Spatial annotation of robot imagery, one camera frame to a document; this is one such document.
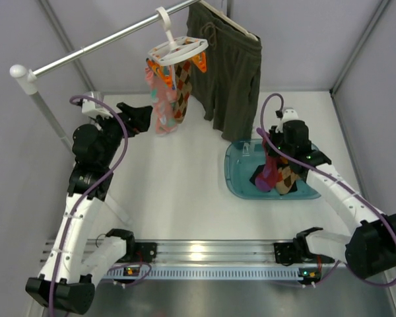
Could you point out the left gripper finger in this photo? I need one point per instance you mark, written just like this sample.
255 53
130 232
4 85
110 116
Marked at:
134 111
141 123

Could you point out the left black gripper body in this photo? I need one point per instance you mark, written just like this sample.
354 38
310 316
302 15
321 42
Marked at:
129 119

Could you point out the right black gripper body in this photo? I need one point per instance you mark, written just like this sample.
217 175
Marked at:
275 162

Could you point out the black sock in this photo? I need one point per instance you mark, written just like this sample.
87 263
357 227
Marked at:
256 173

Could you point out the maroon striped sock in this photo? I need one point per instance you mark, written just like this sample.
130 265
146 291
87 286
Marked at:
267 180

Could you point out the white round clip hanger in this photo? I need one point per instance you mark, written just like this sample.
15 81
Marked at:
175 50

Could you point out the brown argyle sock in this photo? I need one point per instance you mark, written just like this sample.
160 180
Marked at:
287 180
183 88

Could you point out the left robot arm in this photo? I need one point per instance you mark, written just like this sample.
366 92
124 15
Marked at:
67 282

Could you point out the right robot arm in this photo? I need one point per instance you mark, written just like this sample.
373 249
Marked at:
369 247

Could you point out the pink patterned sock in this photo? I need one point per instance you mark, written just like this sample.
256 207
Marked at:
163 98

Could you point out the yellow-orange clothes peg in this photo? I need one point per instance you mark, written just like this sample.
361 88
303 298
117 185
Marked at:
164 72

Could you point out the teal plastic basin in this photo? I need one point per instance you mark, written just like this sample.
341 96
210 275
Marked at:
241 160

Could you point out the orange clothes peg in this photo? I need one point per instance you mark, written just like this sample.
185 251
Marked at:
200 61

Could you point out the olive green shorts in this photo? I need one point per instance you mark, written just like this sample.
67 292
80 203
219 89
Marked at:
229 89

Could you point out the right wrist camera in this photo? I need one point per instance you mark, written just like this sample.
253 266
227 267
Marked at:
286 115

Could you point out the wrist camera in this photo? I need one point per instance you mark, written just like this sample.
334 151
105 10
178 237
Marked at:
93 109
286 115

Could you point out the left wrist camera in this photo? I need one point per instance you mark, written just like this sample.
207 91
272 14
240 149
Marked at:
93 109

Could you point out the aluminium mounting rail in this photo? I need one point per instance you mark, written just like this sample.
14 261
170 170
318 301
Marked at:
217 261

